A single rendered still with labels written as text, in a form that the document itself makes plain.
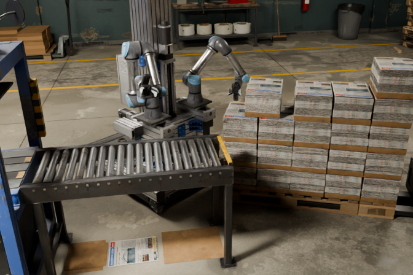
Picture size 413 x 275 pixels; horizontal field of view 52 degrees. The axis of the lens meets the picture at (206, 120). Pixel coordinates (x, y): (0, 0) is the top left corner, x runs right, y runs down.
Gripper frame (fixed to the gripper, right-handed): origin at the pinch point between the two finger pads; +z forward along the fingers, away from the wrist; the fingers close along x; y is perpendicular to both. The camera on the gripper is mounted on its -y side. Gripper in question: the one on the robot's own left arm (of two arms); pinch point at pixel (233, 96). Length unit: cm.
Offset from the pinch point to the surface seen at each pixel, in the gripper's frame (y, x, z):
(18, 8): 92, -131, 107
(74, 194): -14, -80, 159
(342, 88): 21, 91, 27
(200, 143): -6, -12, 92
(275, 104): 10, 39, 43
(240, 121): -6.2, 11.5, 44.9
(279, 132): -14, 43, 45
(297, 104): 12, 56, 45
